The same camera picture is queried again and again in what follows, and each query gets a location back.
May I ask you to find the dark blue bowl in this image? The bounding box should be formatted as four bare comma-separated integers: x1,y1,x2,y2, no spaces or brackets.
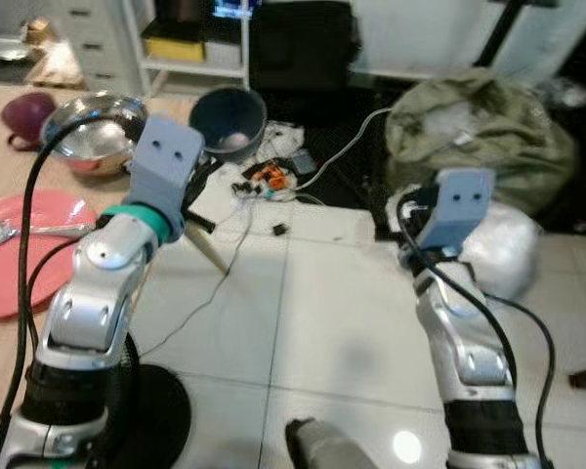
188,85,269,163

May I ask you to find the orange electronics clutter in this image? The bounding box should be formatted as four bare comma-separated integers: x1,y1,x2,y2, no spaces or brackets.
231,156,319,203

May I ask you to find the white plastic bag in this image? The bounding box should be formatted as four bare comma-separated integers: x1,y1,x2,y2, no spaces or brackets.
457,199,542,301

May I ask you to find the olive green cloth bag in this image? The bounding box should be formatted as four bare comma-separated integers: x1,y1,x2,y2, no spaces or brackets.
383,67,578,218

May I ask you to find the yellow box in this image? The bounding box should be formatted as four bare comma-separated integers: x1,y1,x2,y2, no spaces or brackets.
141,34,207,65

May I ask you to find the stainless steel bowl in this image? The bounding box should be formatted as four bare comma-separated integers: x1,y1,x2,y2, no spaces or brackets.
40,92,148,178

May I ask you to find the white metal shelf rack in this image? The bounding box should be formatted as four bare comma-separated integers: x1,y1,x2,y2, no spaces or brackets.
122,0,252,100

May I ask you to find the black cabinet box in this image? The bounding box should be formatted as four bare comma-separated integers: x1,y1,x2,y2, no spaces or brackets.
248,0,363,96

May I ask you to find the white drawer cabinet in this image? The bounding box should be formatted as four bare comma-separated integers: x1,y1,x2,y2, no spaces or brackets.
47,0,144,95

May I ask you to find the pink round plate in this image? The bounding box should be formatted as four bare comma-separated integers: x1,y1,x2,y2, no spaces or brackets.
0,191,100,322

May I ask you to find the dark purple mug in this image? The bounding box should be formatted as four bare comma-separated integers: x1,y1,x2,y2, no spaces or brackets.
1,92,59,151

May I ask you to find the metal spoon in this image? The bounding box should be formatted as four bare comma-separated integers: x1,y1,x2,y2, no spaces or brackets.
0,219,95,248

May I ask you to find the black pole stand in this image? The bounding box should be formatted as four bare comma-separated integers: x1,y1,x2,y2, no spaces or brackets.
477,0,560,71

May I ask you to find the black round fan base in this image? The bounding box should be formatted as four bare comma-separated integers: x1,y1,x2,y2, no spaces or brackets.
103,330,192,469

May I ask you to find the grey robot right leg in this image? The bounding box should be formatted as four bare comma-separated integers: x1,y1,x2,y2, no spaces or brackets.
284,417,379,469

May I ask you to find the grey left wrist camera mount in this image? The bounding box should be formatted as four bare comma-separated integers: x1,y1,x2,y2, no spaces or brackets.
125,114,205,242

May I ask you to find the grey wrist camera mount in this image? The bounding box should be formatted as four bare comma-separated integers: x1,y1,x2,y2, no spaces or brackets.
415,167,497,259
125,114,205,242

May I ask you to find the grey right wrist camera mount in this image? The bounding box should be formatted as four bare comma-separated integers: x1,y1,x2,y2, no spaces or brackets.
415,167,497,259

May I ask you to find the thin white floor cable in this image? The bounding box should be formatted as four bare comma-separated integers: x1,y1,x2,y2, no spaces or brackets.
140,106,394,359

